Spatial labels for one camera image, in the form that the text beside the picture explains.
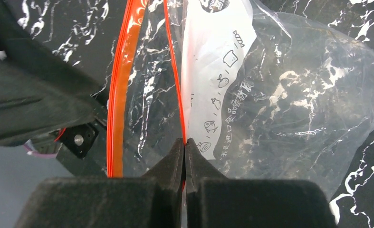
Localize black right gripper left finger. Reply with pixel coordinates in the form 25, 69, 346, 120
15, 139, 184, 228

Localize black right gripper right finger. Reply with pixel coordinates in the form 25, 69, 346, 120
185, 139, 336, 228

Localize clear zip top bag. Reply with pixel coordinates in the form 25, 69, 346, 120
106, 0, 374, 198

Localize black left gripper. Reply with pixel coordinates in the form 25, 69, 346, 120
0, 0, 108, 146

